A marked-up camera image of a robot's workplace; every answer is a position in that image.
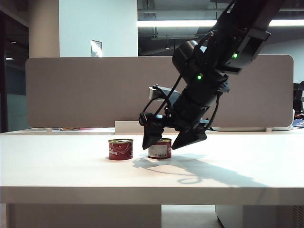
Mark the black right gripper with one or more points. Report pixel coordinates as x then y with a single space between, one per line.
187 116

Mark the red tomato can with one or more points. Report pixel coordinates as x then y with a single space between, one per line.
161 152
120 152

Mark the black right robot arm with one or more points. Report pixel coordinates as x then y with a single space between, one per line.
213 61

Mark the red tomato can, white script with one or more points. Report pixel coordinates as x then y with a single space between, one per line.
120 152

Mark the white flat device behind divider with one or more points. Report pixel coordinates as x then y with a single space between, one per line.
249 128

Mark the grey fabric desk divider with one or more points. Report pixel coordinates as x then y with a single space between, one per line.
95 90

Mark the blue cloth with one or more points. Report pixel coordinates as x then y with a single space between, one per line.
298 123

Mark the black office chair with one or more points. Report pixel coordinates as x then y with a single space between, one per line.
298 95

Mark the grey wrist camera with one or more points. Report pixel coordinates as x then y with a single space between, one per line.
154 93

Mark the framed wall notice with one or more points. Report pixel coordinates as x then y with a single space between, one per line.
96 48

